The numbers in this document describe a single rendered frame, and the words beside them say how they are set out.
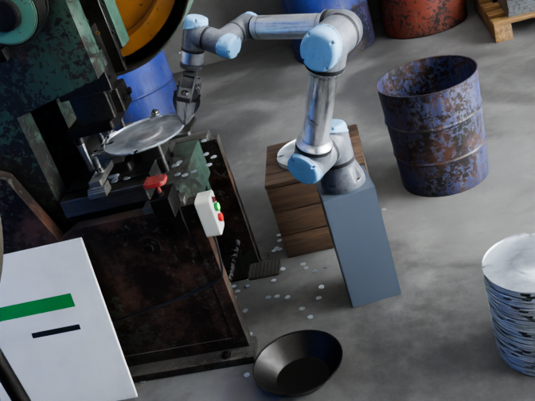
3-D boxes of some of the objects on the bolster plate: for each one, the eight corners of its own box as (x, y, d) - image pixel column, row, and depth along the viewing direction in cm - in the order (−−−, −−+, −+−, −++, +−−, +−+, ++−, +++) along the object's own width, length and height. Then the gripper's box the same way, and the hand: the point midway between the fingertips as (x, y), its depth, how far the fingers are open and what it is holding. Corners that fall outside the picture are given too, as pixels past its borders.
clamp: (120, 171, 248) (108, 145, 243) (107, 196, 233) (94, 168, 229) (103, 175, 249) (92, 149, 245) (89, 200, 235) (76, 172, 230)
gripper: (207, 60, 243) (200, 119, 253) (179, 56, 242) (173, 114, 253) (204, 68, 235) (197, 129, 245) (175, 64, 235) (169, 125, 245)
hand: (184, 122), depth 246 cm, fingers closed
